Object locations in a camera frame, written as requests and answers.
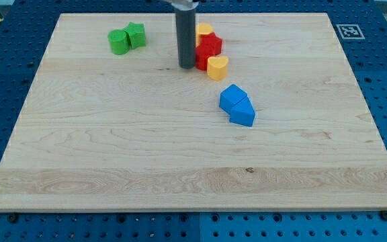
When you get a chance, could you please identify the yellow hexagon block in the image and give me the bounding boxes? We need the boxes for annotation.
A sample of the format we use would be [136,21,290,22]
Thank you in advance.
[196,23,214,46]

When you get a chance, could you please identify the blue cube block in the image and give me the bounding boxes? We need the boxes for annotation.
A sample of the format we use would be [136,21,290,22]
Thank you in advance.
[219,84,247,114]

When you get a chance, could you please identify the blue triangular block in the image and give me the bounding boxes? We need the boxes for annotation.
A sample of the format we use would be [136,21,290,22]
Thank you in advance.
[230,97,255,127]

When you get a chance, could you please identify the yellow heart block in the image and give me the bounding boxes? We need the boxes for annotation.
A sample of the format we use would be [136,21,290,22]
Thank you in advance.
[207,56,229,81]

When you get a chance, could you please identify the red star block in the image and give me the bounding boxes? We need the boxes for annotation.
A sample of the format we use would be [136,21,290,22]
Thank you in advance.
[200,32,223,55]

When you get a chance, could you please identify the wooden board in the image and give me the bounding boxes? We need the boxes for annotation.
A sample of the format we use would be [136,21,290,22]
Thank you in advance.
[0,13,387,212]

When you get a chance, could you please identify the grey cylindrical pointer tool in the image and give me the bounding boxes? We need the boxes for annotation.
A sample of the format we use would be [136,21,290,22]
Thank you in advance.
[175,8,196,69]

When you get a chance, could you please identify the green star block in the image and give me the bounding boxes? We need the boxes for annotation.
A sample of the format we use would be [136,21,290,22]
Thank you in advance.
[124,22,146,49]

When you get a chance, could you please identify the green cylinder block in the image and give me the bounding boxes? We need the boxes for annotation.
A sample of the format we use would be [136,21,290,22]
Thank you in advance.
[107,29,130,55]

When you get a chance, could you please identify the white fiducial marker tag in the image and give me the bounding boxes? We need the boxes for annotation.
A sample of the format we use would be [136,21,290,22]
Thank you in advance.
[336,24,365,40]

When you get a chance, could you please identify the black bolt front left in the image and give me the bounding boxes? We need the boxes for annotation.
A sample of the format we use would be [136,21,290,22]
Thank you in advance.
[7,213,19,223]

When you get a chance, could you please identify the black bolt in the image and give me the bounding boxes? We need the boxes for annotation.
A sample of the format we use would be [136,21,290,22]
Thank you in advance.
[7,213,19,223]
[380,210,387,221]

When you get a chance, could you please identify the black bolt front right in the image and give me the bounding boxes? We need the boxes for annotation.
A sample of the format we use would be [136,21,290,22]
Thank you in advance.
[380,210,387,221]

